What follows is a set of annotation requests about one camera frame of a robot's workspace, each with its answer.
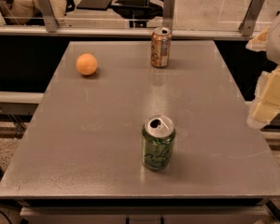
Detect black office chair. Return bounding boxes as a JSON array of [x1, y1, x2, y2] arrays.
[[77, 0, 165, 28]]

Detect green soda can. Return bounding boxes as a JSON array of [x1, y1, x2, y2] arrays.
[[142, 115, 175, 171]]

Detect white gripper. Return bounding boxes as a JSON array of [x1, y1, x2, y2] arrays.
[[245, 13, 280, 129]]

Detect right metal bracket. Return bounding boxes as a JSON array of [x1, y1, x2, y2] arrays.
[[238, 0, 265, 36]]

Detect metal bracket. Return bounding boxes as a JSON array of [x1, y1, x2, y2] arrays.
[[37, 0, 59, 33], [238, 0, 265, 36], [162, 0, 175, 30]]

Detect orange fruit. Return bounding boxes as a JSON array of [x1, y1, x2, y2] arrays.
[[76, 53, 98, 76]]

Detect beige bag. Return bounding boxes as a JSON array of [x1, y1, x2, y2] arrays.
[[6, 0, 67, 26]]

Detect middle metal bracket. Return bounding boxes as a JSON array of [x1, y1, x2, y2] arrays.
[[162, 0, 175, 30]]

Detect orange soda can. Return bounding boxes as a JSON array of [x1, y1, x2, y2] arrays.
[[151, 27, 172, 68]]

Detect left metal bracket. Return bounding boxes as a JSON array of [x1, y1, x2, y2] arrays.
[[37, 0, 59, 33]]

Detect metal rail bar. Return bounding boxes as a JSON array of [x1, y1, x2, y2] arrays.
[[0, 25, 259, 41]]

